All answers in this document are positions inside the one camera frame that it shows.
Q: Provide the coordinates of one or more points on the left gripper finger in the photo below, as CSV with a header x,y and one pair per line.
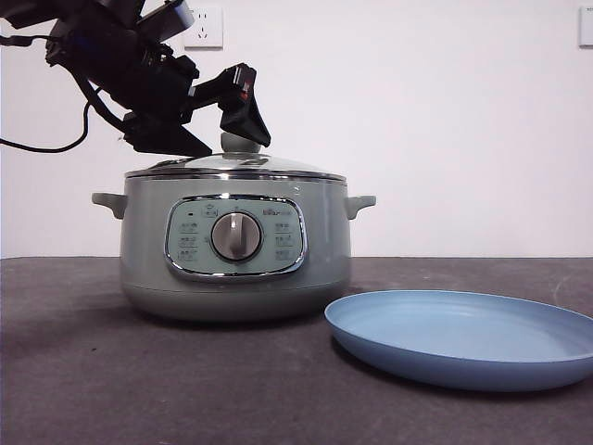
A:
x,y
167,139
243,116

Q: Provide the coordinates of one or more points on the glass lid with green knob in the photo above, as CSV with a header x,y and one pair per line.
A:
x,y
241,164

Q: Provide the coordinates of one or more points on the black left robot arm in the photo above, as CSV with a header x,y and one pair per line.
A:
x,y
116,69

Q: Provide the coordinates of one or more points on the sage green electric steamer pot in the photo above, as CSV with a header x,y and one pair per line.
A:
x,y
324,241

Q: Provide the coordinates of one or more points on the blue round plate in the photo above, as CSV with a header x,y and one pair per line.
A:
x,y
463,334

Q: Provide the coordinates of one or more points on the white wall socket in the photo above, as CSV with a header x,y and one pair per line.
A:
x,y
204,28

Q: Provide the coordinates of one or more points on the white wall plate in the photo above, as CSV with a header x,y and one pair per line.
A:
x,y
587,28

